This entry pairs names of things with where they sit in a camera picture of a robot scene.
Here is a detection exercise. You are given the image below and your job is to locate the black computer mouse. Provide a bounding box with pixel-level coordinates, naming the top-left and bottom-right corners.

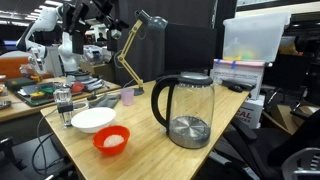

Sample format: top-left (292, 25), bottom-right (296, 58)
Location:
top-left (228, 85), bottom-right (243, 93)

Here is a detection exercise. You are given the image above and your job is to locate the pink translucent cup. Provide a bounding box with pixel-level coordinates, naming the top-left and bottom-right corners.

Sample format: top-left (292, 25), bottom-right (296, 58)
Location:
top-left (120, 88), bottom-right (134, 106)

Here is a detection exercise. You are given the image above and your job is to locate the grey knitted cloth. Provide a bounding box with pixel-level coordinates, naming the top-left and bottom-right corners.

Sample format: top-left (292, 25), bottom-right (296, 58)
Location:
top-left (88, 94), bottom-right (120, 109)

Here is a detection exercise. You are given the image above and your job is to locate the white box red lettering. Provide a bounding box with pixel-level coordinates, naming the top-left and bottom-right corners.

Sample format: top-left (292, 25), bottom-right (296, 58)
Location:
top-left (235, 95), bottom-right (265, 129)

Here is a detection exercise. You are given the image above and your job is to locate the wooden desk lamp grey shade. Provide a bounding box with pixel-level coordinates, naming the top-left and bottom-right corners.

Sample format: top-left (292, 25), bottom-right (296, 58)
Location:
top-left (117, 10), bottom-right (168, 96)

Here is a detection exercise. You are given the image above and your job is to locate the black tray with toys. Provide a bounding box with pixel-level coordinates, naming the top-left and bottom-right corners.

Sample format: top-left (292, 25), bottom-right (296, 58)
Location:
top-left (4, 77), bottom-right (88, 108)

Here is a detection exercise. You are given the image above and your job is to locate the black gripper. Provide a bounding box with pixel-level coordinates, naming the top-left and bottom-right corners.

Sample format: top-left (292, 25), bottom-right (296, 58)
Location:
top-left (62, 0), bottom-right (129, 54)

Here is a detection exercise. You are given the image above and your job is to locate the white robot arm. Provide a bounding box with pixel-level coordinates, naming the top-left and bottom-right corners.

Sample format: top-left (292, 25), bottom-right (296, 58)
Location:
top-left (16, 0), bottom-right (129, 54)

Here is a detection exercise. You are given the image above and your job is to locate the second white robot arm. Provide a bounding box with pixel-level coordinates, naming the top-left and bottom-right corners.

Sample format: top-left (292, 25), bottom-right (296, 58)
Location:
top-left (16, 0), bottom-right (128, 74)

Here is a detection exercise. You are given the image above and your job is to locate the black office chair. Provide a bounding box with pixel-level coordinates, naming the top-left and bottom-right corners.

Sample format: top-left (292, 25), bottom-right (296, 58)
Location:
top-left (223, 110), bottom-right (320, 180)

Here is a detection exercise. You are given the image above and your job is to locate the orange bowl with rice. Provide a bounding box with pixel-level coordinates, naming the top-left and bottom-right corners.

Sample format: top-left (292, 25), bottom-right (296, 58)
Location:
top-left (93, 125), bottom-right (130, 155)

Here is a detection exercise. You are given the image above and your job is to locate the white cardboard box pink lid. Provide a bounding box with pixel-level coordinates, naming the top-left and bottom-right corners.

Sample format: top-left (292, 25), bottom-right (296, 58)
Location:
top-left (210, 59), bottom-right (265, 100)

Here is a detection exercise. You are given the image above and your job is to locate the black computer monitor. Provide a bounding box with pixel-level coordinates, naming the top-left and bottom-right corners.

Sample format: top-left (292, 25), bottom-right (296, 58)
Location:
top-left (164, 23), bottom-right (217, 73)

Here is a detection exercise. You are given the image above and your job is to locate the translucent plastic storage bin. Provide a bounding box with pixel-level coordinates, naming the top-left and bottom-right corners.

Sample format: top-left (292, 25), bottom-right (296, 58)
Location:
top-left (223, 11), bottom-right (291, 62)

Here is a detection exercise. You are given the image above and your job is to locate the glass electric kettle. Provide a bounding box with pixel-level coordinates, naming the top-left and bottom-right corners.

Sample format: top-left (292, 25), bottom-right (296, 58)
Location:
top-left (151, 72), bottom-right (215, 149)

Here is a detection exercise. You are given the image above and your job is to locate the clear glass grinder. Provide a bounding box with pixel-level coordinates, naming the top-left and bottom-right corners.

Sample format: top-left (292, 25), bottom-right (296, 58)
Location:
top-left (53, 84), bottom-right (73, 127)

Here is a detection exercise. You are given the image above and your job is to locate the white bowl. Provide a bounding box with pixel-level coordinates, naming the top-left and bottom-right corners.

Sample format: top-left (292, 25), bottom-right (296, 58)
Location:
top-left (71, 107), bottom-right (116, 133)

